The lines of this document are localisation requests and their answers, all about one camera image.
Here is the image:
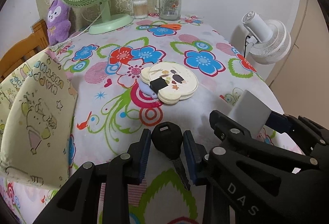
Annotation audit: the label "purple plush toy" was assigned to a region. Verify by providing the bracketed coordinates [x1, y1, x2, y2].
[47, 0, 71, 46]

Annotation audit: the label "white standing fan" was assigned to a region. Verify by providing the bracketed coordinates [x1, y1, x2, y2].
[241, 11, 292, 65]

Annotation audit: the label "yellow fabric storage basket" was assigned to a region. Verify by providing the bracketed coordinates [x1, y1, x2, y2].
[1, 49, 78, 189]

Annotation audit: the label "glass mason jar mug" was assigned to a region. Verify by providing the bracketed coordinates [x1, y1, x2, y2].
[153, 0, 182, 21]

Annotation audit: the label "orange scissors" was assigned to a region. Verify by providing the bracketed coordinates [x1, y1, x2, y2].
[152, 23, 181, 31]

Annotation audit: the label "wooden bed headboard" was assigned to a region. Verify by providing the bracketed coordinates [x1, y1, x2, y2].
[0, 19, 49, 81]

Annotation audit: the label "grey power bank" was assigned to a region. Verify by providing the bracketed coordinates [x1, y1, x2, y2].
[228, 90, 272, 139]

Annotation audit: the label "cotton swab container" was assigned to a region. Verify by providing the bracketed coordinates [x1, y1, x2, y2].
[133, 0, 148, 19]

